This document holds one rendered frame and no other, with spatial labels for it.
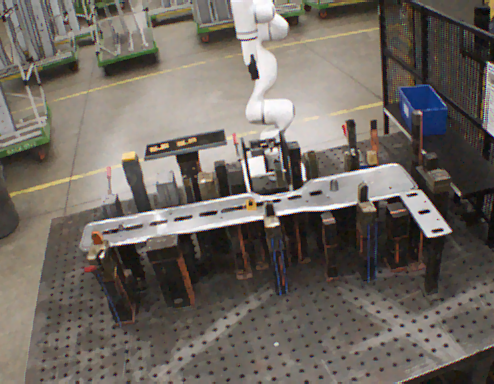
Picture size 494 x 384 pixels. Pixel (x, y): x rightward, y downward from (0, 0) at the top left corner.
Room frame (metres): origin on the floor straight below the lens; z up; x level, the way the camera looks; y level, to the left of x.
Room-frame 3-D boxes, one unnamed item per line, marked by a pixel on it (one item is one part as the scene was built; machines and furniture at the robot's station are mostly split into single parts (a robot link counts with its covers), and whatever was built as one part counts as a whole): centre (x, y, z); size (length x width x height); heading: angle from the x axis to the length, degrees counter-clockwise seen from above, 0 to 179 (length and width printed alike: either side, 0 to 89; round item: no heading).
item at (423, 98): (2.02, -0.91, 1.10); 0.30 x 0.17 x 0.13; 171
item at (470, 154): (1.83, -0.92, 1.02); 0.90 x 0.22 x 0.03; 1
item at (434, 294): (1.25, -0.64, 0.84); 0.11 x 0.06 x 0.29; 1
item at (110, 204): (1.78, 0.57, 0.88); 0.11 x 0.10 x 0.36; 1
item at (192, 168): (1.95, 0.21, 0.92); 0.10 x 0.08 x 0.45; 91
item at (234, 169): (1.82, 0.02, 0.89); 0.13 x 0.11 x 0.38; 1
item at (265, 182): (1.83, -0.12, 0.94); 0.18 x 0.13 x 0.49; 91
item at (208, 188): (1.78, 0.14, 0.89); 0.13 x 0.11 x 0.38; 1
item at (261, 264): (1.64, -0.02, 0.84); 0.13 x 0.05 x 0.29; 1
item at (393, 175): (1.61, 0.00, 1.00); 1.38 x 0.22 x 0.02; 91
